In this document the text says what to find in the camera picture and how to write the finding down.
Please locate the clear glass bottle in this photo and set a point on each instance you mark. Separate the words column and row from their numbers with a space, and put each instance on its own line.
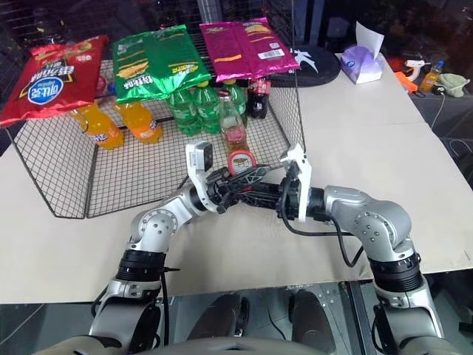
column 233, row 125

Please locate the grey robot torso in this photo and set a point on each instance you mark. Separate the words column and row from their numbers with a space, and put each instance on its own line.
column 236, row 347

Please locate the green soda bottle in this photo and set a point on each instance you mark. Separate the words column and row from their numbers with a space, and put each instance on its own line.
column 238, row 97
column 184, row 114
column 207, row 111

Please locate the red chips bag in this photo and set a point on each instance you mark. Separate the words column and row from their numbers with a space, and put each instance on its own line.
column 48, row 81

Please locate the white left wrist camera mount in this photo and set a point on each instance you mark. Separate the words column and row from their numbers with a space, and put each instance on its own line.
column 197, row 174

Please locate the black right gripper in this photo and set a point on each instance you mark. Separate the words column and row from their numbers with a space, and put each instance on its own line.
column 289, row 196

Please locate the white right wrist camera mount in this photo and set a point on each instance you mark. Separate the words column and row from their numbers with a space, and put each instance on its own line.
column 305, row 177

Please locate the green cloth bundle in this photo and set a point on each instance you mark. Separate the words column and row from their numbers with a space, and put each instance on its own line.
column 454, row 84

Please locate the magenta chips bag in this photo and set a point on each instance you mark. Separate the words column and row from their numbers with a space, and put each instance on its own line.
column 268, row 48
column 223, row 51

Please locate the white glue gun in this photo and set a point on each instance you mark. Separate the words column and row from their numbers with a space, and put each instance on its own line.
column 415, row 65

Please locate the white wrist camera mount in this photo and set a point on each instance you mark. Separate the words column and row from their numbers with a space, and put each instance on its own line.
column 197, row 174
column 305, row 177

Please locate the small orange drink bottle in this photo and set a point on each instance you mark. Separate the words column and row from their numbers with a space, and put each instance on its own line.
column 430, row 79

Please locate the green chips bag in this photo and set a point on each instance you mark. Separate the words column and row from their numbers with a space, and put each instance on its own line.
column 173, row 63
column 131, row 74

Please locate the dark cola bottle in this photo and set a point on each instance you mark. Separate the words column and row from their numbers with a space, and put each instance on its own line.
column 258, row 101

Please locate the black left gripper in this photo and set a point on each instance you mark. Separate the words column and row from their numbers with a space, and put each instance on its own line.
column 221, row 185

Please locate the orange soda bottle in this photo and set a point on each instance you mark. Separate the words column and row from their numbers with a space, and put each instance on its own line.
column 103, row 131
column 142, row 124

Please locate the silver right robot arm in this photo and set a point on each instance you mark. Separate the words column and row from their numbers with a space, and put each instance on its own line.
column 384, row 222

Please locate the dark rounded shape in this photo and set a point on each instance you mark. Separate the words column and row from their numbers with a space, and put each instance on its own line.
column 310, row 318

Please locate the orange plastic tool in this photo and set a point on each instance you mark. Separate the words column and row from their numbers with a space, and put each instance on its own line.
column 405, row 81

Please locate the purple tissue box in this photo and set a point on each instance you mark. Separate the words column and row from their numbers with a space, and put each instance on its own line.
column 360, row 64

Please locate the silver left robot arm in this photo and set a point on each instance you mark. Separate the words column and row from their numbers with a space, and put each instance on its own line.
column 155, row 229

